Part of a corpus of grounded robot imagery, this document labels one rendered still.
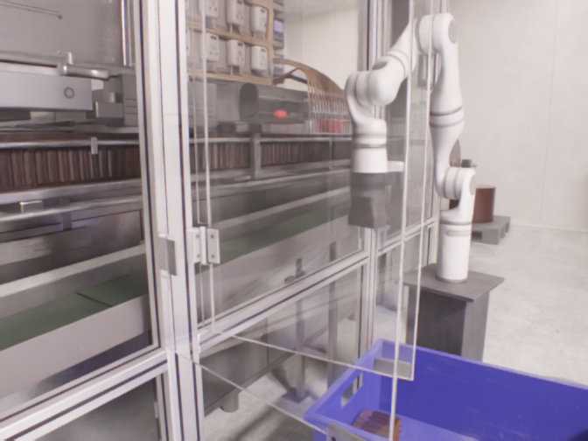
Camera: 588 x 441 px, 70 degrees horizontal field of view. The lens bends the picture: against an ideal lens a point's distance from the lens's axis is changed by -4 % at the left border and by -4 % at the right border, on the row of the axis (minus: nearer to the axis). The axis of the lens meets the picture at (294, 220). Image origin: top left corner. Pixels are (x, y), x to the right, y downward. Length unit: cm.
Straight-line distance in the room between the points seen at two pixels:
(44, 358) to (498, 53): 536
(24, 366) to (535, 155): 523
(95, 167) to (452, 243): 94
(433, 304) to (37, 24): 129
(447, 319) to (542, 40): 456
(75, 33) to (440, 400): 136
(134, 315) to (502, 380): 84
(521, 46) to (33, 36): 501
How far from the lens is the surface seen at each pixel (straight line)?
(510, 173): 553
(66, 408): 75
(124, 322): 84
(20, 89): 84
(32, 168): 89
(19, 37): 128
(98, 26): 139
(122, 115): 93
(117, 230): 110
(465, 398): 122
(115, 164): 98
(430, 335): 137
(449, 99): 119
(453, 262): 132
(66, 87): 87
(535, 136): 549
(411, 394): 126
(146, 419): 133
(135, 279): 98
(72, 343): 80
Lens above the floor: 96
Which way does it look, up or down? 11 degrees down
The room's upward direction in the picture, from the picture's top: straight up
